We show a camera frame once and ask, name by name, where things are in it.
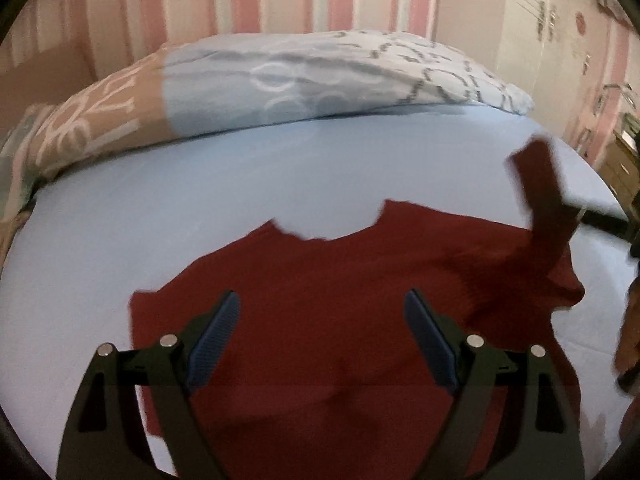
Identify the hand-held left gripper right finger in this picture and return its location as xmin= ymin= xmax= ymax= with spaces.
xmin=404 ymin=288 xmax=586 ymax=480

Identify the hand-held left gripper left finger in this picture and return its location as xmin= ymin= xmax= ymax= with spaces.
xmin=56 ymin=290 xmax=242 ymax=480

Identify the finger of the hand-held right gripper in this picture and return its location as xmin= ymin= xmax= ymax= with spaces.
xmin=564 ymin=199 xmax=629 ymax=234

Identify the dark red shirt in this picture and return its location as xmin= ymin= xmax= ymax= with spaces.
xmin=129 ymin=135 xmax=586 ymax=480

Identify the person's right forearm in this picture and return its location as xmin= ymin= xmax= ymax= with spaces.
xmin=614 ymin=267 xmax=640 ymax=398

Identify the wooden nightstand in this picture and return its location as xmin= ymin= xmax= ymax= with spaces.
xmin=599 ymin=115 xmax=640 ymax=197

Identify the bed with light blue sheet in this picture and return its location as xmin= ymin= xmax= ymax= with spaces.
xmin=0 ymin=105 xmax=632 ymax=480

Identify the white wardrobe with stickers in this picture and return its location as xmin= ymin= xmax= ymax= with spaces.
xmin=495 ymin=0 xmax=632 ymax=161

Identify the green checked pillow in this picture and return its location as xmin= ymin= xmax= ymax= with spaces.
xmin=0 ymin=110 xmax=43 ymax=213

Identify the patterned blue beige pillow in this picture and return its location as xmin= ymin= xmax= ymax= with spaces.
xmin=0 ymin=30 xmax=536 ymax=221

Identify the beige headboard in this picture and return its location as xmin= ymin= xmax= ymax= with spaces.
xmin=0 ymin=42 xmax=97 ymax=111

